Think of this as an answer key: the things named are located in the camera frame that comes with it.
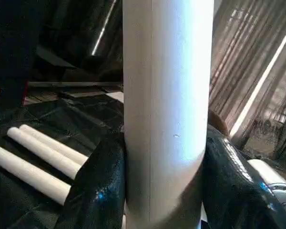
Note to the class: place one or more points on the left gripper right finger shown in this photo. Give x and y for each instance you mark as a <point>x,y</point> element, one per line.
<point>238,191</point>

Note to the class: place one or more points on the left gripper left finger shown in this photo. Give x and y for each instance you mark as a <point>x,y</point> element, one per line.
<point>95,191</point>

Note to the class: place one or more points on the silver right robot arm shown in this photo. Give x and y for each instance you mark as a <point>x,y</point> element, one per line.
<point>276,188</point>

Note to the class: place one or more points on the black plastic mat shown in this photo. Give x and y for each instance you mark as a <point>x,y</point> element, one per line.
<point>19,119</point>

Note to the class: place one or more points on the beige curtain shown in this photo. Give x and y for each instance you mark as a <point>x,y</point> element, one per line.
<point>257,71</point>

